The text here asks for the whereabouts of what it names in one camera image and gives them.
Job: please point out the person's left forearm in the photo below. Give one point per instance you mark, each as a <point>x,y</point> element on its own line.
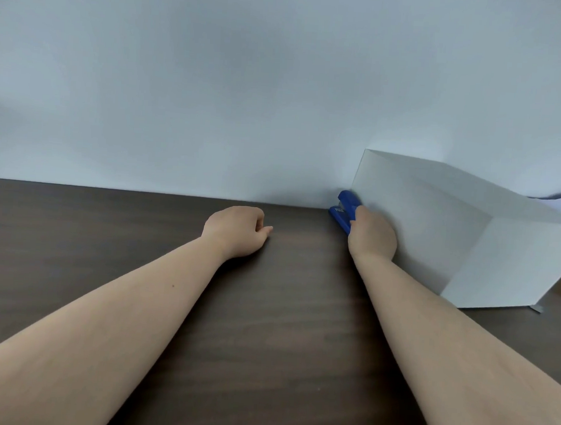
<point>88,335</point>

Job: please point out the person's right forearm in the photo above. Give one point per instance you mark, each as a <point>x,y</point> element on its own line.
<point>456,363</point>

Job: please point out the person's left hand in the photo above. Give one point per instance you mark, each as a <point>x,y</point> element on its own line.
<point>234,228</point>

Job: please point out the person's left thumb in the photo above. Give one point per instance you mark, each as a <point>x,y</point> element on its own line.
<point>264,231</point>

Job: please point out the blue stapler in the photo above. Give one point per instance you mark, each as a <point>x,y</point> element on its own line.
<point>344,211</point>

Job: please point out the white folded paper sheet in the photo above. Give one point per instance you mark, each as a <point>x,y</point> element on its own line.
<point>469,231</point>

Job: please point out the person's right hand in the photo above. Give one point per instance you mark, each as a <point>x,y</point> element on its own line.
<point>373,234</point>

